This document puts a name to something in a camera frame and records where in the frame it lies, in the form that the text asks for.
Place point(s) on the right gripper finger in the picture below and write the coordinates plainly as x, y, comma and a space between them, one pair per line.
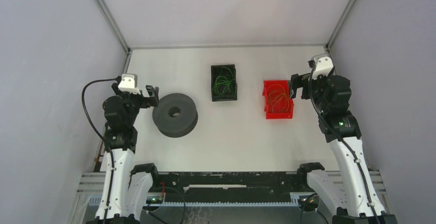
295, 80
292, 92

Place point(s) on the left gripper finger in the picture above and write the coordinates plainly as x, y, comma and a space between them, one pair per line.
151, 90
153, 101

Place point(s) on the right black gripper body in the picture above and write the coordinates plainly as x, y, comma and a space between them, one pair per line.
318, 86

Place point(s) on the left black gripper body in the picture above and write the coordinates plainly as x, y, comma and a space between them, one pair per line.
133, 100

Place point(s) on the dark grey cable spool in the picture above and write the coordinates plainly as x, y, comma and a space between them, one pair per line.
176, 115

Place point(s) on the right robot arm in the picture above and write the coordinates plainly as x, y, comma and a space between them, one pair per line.
359, 202

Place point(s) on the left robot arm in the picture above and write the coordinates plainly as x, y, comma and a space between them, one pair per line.
126, 185

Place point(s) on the red plastic bin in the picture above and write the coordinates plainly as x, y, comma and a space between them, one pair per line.
278, 105

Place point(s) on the black plastic bin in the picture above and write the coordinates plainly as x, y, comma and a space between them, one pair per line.
223, 83

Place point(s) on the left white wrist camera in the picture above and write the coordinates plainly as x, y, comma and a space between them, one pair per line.
128, 83

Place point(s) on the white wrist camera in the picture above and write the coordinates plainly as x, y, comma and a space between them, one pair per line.
321, 65
128, 83

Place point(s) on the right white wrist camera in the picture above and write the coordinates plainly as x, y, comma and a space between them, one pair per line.
321, 65

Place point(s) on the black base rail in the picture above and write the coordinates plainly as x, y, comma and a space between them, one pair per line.
230, 187

